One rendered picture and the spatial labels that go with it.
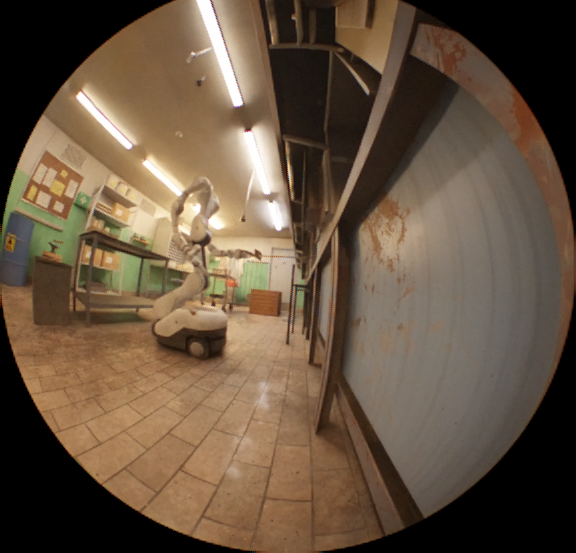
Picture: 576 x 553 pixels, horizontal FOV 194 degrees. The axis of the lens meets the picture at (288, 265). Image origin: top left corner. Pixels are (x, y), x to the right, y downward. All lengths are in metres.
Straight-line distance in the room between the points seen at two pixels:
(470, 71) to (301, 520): 0.72
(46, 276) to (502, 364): 1.98
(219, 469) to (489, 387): 0.63
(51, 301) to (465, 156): 2.04
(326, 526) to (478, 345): 0.52
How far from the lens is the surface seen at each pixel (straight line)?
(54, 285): 1.84
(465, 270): 0.21
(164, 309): 1.56
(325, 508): 0.60
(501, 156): 0.20
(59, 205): 4.03
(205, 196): 1.69
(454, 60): 0.20
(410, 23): 0.27
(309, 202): 0.93
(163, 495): 0.63
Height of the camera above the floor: 0.56
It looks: 10 degrees up
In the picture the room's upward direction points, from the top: 5 degrees clockwise
